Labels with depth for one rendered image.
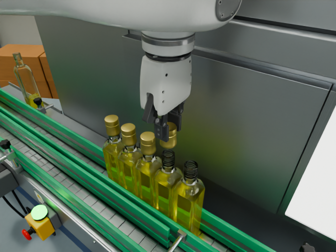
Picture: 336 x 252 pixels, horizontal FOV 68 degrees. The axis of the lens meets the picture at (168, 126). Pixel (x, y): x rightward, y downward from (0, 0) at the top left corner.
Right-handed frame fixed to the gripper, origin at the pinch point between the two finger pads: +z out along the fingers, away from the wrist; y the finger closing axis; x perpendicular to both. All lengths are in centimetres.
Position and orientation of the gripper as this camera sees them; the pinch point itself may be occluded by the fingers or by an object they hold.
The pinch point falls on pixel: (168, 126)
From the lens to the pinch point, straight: 50.0
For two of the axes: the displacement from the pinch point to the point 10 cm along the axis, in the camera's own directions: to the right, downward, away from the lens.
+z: 0.0, 8.0, 6.0
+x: 8.0, 3.6, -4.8
